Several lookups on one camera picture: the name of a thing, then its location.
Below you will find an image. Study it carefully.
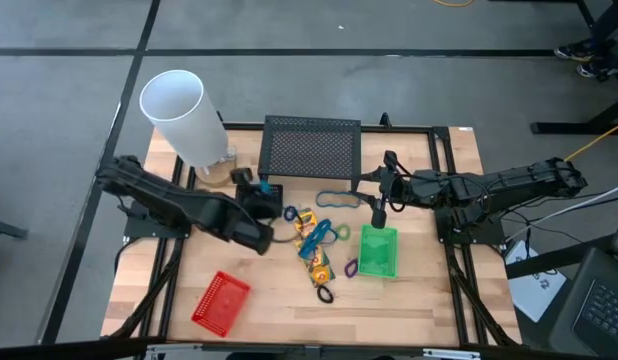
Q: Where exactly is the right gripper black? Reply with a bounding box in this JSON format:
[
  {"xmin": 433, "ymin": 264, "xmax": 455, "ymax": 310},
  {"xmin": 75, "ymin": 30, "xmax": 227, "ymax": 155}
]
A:
[{"xmin": 361, "ymin": 149, "xmax": 415, "ymax": 229}]

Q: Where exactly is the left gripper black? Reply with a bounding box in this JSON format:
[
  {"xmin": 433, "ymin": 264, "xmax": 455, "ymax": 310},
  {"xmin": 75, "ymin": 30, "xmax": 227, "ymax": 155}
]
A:
[{"xmin": 231, "ymin": 168, "xmax": 284, "ymax": 257}]

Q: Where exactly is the black plastic basket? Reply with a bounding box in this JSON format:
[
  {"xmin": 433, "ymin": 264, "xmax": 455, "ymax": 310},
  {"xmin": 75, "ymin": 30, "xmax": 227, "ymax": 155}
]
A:
[{"xmin": 236, "ymin": 182, "xmax": 285, "ymax": 222}]

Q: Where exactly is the large thin blue band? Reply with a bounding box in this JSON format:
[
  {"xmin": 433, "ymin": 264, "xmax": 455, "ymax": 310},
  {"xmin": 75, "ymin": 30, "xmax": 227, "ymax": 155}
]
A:
[{"xmin": 315, "ymin": 190, "xmax": 362, "ymax": 210}]

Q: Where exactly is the green plastic basket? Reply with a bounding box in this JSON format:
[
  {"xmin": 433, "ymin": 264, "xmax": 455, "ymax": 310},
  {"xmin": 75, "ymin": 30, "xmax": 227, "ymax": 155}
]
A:
[{"xmin": 357, "ymin": 223, "xmax": 400, "ymax": 280}]

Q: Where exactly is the thick blue wristband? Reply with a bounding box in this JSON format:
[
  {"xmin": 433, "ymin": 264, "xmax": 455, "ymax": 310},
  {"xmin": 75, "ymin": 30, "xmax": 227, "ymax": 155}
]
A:
[{"xmin": 297, "ymin": 218, "xmax": 336, "ymax": 261}]

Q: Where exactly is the red plastic basket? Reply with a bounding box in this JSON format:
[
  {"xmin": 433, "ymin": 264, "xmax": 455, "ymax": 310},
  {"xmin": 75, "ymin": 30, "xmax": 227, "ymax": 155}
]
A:
[{"xmin": 190, "ymin": 270, "xmax": 253, "ymax": 339}]

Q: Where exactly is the black mesh desk shelf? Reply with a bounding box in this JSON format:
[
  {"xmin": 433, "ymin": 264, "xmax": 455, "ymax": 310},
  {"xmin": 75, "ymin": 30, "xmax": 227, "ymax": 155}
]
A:
[{"xmin": 257, "ymin": 114, "xmax": 364, "ymax": 194}]

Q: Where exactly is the black desk crossbar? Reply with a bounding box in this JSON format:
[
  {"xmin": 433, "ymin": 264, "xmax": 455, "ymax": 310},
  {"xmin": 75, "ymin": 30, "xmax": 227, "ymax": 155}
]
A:
[{"xmin": 505, "ymin": 233, "xmax": 615, "ymax": 280}]

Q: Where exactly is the round wooden lamp base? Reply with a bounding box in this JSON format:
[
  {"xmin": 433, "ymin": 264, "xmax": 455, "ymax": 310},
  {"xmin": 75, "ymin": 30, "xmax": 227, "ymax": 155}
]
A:
[{"xmin": 193, "ymin": 144, "xmax": 239, "ymax": 189}]

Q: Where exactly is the white cylindrical lamp shade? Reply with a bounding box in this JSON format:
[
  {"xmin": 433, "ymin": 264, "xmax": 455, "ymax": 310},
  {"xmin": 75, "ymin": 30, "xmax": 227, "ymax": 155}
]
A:
[{"xmin": 138, "ymin": 69, "xmax": 230, "ymax": 169}]

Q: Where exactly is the white box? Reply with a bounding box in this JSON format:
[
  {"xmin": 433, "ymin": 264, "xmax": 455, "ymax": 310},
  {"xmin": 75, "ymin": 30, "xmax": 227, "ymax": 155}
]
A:
[{"xmin": 503, "ymin": 239, "xmax": 569, "ymax": 324}]

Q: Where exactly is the person's shoe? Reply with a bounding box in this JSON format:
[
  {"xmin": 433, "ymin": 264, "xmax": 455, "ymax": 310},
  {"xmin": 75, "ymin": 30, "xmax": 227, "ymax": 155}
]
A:
[
  {"xmin": 576, "ymin": 60, "xmax": 615, "ymax": 81},
  {"xmin": 553, "ymin": 38, "xmax": 598, "ymax": 64}
]

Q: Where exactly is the grey furniture foot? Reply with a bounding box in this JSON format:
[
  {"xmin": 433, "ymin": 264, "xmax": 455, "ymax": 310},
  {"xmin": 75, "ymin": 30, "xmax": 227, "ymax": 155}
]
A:
[{"xmin": 0, "ymin": 217, "xmax": 29, "ymax": 242}]

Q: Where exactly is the black laptop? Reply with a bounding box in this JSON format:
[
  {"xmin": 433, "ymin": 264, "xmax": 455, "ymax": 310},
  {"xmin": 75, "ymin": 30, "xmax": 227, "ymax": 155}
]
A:
[{"xmin": 547, "ymin": 247, "xmax": 618, "ymax": 357}]

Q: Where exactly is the black crossbar with brackets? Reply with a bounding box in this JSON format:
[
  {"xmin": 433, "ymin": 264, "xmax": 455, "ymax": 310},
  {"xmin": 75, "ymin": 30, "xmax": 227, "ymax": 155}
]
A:
[{"xmin": 0, "ymin": 335, "xmax": 618, "ymax": 360}]

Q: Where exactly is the person's leg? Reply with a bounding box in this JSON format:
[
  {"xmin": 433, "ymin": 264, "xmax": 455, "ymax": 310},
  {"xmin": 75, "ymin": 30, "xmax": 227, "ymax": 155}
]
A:
[{"xmin": 588, "ymin": 0, "xmax": 618, "ymax": 51}]

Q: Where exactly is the black aluminium table frame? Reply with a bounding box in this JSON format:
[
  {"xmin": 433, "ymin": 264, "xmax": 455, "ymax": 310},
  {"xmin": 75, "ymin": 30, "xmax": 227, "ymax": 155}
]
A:
[{"xmin": 101, "ymin": 121, "xmax": 523, "ymax": 351}]

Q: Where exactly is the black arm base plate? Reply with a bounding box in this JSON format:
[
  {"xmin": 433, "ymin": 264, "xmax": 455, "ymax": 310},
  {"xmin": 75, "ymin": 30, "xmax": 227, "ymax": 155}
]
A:
[
  {"xmin": 122, "ymin": 199, "xmax": 191, "ymax": 240},
  {"xmin": 435, "ymin": 205, "xmax": 506, "ymax": 246}
]

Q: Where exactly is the black desk frame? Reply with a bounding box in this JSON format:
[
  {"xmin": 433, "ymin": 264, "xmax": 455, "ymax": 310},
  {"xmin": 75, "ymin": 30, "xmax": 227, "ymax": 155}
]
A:
[{"xmin": 530, "ymin": 0, "xmax": 618, "ymax": 136}]

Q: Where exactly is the white cable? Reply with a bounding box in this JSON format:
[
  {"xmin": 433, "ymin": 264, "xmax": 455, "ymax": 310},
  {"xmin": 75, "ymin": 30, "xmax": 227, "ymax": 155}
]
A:
[{"xmin": 506, "ymin": 180, "xmax": 618, "ymax": 242}]

